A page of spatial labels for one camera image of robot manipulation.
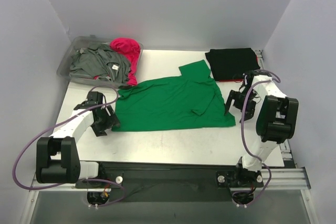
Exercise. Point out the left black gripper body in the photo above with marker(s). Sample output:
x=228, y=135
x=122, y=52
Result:
x=105, y=123

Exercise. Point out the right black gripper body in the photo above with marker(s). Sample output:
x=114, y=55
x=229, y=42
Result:
x=239, y=102

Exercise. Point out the green t shirt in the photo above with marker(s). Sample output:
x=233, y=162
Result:
x=192, y=100

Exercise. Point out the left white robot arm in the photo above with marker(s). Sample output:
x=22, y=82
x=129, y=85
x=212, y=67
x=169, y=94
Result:
x=57, y=158

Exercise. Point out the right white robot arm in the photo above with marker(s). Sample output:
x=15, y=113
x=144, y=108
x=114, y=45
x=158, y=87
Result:
x=276, y=121

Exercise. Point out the folded black t shirt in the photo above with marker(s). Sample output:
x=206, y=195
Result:
x=233, y=62

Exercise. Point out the grey t shirt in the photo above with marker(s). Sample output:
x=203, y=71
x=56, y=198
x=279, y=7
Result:
x=99, y=62

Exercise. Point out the pink t shirt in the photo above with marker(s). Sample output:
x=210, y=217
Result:
x=131, y=49

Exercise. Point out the clear plastic bin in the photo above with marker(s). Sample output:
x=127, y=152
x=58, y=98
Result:
x=83, y=42

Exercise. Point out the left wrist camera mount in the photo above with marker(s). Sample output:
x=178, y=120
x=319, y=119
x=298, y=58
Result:
x=93, y=98

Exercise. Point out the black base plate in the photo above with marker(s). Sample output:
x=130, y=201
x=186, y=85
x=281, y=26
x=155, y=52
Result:
x=154, y=182

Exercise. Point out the aluminium frame rail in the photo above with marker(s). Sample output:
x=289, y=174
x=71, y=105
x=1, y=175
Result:
x=289, y=179

